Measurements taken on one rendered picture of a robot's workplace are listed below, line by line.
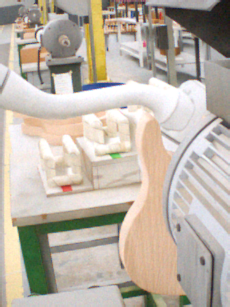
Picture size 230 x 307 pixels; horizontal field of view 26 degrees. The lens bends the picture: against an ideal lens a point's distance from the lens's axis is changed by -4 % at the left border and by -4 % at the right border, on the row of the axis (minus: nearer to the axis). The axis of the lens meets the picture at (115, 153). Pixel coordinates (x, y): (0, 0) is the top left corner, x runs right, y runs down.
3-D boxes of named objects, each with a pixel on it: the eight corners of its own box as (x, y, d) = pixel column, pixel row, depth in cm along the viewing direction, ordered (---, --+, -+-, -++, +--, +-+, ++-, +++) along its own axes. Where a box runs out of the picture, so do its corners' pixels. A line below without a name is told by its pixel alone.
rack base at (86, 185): (95, 189, 155) (94, 186, 154) (46, 197, 151) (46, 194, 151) (77, 162, 180) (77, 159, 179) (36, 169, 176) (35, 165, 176)
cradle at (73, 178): (84, 183, 156) (83, 173, 155) (48, 189, 153) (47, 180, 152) (82, 180, 159) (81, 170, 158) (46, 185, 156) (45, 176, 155)
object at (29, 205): (199, 365, 173) (204, 189, 148) (50, 396, 163) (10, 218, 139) (157, 286, 230) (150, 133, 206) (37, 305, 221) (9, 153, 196)
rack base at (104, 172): (145, 181, 158) (143, 153, 155) (93, 190, 154) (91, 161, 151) (120, 155, 183) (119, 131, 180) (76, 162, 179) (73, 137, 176)
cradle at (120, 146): (132, 151, 157) (132, 141, 156) (97, 157, 154) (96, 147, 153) (129, 148, 160) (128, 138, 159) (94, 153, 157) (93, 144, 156)
